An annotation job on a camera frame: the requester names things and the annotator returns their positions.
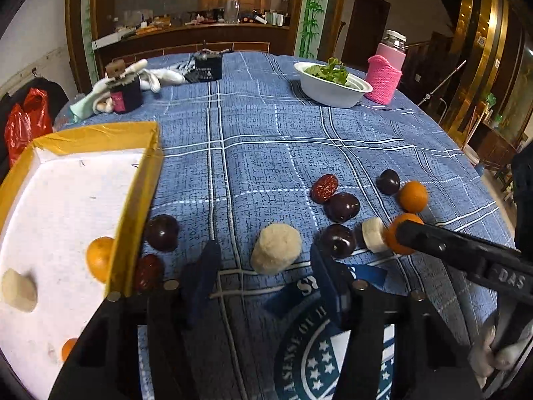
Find white bowl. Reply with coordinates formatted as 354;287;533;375
294;62;373;108

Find white glove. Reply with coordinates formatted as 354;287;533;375
70;59;148;118
139;68;187;93

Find dark bottle pink label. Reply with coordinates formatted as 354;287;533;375
105;62;143;114

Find person's right hand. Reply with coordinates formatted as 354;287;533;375
467;312;530;389

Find small peeled banana slice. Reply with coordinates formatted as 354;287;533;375
361;217;390;253

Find black leather sofa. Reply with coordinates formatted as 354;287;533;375
0;77;69;167

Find red plastic bag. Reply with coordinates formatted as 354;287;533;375
4;88;54;167

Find yellow cardboard box white lining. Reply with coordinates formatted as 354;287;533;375
0;122;164;400

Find pink sleeved water bottle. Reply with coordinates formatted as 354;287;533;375
364;30;406;105

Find dark purple plum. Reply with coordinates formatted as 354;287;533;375
324;192;361;223
144;214;181;253
376;169;401;196
320;224;357;259

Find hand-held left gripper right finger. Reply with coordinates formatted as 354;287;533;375
310;245;484;400

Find orange mandarin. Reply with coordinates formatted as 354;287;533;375
397;180;429;213
61;337;80;362
86;237;115;284
383;213;425;256

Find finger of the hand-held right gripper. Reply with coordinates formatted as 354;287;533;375
395;220;490;276

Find red jujube date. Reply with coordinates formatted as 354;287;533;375
310;174;340;205
133;253;165;292

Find wooden glass partition cabinet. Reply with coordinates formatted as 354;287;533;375
67;0;346;92

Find large beige cake piece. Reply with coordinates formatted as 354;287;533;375
250;223;302;276

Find brown wooden door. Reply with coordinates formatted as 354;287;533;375
341;0;391;67

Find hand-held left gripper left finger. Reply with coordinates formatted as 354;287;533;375
50;241;223;400

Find green leafy vegetables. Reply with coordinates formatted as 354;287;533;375
306;58;350;85

